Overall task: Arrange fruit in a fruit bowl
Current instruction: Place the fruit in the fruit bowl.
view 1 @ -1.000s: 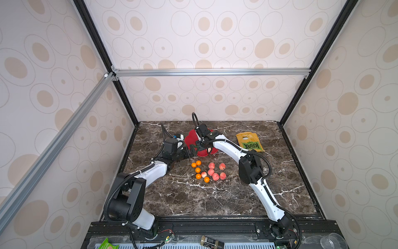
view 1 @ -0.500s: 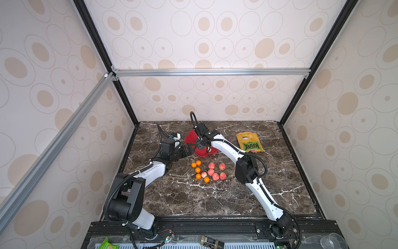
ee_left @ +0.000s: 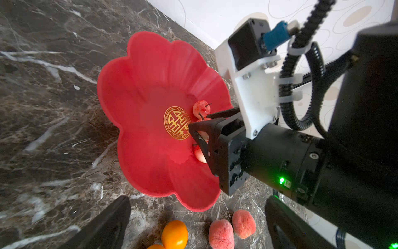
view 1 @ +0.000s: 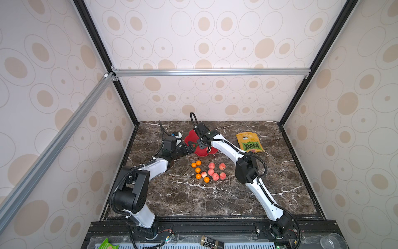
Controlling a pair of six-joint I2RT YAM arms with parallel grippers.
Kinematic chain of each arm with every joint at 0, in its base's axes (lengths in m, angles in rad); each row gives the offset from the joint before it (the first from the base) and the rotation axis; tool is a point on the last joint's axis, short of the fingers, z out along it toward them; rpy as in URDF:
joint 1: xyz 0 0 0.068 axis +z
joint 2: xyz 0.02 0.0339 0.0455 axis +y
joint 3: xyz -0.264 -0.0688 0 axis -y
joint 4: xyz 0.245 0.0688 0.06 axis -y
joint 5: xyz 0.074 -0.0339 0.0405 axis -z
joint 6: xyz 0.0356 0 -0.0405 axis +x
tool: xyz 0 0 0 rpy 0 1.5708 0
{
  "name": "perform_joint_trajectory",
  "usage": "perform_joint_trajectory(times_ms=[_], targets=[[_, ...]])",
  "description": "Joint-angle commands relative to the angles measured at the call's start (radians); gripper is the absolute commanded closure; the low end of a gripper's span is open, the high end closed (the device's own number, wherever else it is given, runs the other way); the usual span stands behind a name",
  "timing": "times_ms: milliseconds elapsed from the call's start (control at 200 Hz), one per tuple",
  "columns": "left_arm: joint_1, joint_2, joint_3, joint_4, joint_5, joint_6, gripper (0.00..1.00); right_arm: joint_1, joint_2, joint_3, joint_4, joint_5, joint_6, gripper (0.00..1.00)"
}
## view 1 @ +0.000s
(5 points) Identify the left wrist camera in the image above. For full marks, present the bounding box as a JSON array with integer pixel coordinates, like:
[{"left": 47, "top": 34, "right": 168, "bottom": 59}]
[{"left": 162, "top": 132, "right": 182, "bottom": 153}]

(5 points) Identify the yellow green snack bag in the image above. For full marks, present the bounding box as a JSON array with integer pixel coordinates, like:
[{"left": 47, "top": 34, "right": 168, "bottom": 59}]
[{"left": 236, "top": 132, "right": 264, "bottom": 153}]

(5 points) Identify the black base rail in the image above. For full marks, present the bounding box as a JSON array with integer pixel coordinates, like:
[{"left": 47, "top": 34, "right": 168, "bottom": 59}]
[{"left": 81, "top": 216, "right": 344, "bottom": 249}]

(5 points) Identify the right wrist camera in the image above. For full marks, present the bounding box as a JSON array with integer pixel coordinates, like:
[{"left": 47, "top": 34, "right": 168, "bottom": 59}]
[{"left": 194, "top": 122, "right": 220, "bottom": 140}]

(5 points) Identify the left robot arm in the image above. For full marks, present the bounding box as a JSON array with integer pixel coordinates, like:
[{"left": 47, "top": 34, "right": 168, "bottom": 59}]
[{"left": 109, "top": 122, "right": 195, "bottom": 236}]

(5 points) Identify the horizontal aluminium rail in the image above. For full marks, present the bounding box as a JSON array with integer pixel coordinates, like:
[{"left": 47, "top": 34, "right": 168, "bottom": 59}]
[{"left": 114, "top": 67, "right": 311, "bottom": 78}]

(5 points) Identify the red flower-shaped fruit bowl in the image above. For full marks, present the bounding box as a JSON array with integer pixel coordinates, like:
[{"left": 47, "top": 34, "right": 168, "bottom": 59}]
[{"left": 184, "top": 130, "right": 218, "bottom": 157}]

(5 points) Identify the left black corner post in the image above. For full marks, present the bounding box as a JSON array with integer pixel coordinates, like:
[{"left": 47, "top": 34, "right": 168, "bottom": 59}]
[{"left": 73, "top": 0, "right": 140, "bottom": 126}]

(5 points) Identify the right black corner post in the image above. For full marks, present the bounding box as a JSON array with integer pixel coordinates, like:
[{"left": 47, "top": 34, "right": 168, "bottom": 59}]
[{"left": 278, "top": 0, "right": 359, "bottom": 128}]

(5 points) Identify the green packet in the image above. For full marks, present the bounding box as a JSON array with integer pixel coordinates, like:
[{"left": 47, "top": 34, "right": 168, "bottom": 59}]
[{"left": 98, "top": 238, "right": 119, "bottom": 249}]

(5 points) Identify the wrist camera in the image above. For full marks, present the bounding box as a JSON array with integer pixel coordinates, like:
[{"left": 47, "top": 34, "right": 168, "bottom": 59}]
[
  {"left": 162, "top": 132, "right": 182, "bottom": 153},
  {"left": 194, "top": 122, "right": 220, "bottom": 140}
]

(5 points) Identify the black corner post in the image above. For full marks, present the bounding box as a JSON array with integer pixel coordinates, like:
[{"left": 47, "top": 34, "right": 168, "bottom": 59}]
[
  {"left": 278, "top": 0, "right": 359, "bottom": 128},
  {"left": 73, "top": 0, "right": 140, "bottom": 126}
]

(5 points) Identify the left diagonal aluminium rail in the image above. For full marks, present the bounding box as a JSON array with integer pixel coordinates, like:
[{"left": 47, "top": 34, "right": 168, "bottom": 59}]
[{"left": 1, "top": 72, "right": 115, "bottom": 233}]

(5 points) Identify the black battery with gold label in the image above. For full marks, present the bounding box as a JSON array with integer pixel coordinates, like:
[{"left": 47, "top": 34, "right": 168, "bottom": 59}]
[{"left": 200, "top": 236, "right": 224, "bottom": 249}]

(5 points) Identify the clear plastic cup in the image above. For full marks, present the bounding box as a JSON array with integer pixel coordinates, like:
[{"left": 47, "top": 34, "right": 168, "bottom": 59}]
[{"left": 320, "top": 233, "right": 348, "bottom": 249}]

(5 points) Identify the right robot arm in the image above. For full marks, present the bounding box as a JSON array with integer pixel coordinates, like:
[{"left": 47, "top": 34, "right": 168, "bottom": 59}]
[{"left": 190, "top": 112, "right": 302, "bottom": 249}]

